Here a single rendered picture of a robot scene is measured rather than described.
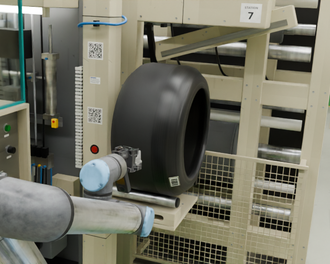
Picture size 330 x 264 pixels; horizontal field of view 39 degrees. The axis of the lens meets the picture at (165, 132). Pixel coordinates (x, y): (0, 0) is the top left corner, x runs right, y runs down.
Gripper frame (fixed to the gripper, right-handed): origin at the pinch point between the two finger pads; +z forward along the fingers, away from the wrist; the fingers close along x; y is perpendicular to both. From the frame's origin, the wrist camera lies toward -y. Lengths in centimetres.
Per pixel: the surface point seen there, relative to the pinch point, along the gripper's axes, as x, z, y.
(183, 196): -3, 57, -27
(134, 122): 5.8, 8.5, 13.5
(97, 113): 32.4, 28.0, 12.3
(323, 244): -76, 207, -89
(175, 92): -7.6, 15.5, 26.6
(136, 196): 8.6, 24.4, -20.9
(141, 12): 23, 48, 60
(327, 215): -78, 265, -82
